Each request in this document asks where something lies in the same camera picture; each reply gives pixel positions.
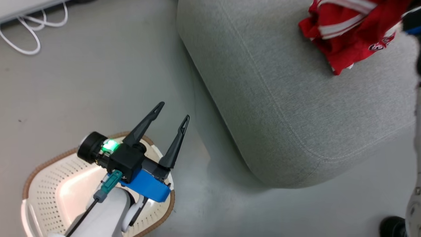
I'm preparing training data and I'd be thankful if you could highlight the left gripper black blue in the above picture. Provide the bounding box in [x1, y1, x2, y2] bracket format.
[77, 102, 190, 203]

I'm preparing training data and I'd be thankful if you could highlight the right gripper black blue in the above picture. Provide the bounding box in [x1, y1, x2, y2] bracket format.
[401, 7, 421, 36]

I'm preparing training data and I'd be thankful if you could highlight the red sports jersey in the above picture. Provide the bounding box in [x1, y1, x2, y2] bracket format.
[298, 0, 413, 76]

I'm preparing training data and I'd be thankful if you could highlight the white looped floor cable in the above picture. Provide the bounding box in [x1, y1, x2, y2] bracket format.
[0, 1, 69, 56]

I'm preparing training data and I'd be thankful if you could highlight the grey fabric sofa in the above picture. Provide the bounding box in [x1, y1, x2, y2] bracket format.
[176, 0, 421, 189]

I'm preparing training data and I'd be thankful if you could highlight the white partition with grey frame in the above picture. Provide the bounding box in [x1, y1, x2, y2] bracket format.
[0, 0, 71, 24]

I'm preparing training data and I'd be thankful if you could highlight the black cable with teal plug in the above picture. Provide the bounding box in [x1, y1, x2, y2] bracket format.
[64, 170, 123, 237]

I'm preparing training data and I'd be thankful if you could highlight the white perforated laundry basket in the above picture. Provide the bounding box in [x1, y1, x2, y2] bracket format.
[21, 131, 176, 237]

